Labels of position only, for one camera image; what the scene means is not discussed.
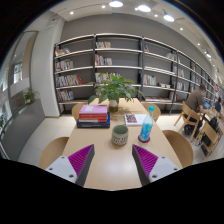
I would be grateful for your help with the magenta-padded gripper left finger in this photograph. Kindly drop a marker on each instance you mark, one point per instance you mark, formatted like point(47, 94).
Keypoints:
point(61, 168)

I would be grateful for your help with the small potted plant by window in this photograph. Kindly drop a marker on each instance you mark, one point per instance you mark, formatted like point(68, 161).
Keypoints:
point(30, 96)

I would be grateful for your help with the red book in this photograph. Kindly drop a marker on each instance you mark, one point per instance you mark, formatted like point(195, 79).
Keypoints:
point(93, 116)
point(93, 120)

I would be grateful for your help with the dark blue book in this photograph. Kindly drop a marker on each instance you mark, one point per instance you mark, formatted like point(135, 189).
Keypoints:
point(93, 125)

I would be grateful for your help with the person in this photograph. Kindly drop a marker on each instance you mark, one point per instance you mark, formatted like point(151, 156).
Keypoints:
point(218, 104)
point(196, 100)

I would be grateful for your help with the pink book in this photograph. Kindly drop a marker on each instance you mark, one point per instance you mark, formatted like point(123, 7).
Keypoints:
point(93, 109)

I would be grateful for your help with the group of round ceiling lights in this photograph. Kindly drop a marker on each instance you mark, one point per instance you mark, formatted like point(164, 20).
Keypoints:
point(115, 4)

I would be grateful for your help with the wooden slat-back chair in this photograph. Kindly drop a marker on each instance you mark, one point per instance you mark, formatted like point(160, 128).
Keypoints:
point(188, 115)
point(211, 133)

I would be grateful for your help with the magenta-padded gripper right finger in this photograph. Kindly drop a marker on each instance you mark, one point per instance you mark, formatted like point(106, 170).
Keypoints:
point(163, 168)

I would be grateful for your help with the green patterned ceramic mug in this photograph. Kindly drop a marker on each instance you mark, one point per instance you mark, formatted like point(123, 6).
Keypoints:
point(119, 136)

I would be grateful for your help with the green potted plant white pot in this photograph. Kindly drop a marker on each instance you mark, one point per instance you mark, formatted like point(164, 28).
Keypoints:
point(115, 88)

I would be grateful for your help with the tan round-backed chair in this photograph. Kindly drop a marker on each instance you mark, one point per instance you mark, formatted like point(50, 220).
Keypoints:
point(155, 111)
point(53, 151)
point(77, 111)
point(180, 146)

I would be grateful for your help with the clear blue-capped drink bottle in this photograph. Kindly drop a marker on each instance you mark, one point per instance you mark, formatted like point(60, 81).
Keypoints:
point(146, 126)

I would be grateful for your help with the flat round red coaster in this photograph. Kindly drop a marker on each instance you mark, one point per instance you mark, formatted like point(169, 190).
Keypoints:
point(143, 142)

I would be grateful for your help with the laptop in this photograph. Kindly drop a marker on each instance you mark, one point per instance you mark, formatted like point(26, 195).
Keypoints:
point(207, 105)

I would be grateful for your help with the white magazine with red print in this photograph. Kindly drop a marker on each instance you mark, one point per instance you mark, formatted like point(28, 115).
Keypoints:
point(133, 119)

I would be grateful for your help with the grey shelf unit with books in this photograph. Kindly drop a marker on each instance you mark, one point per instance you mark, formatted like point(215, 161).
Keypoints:
point(120, 60)

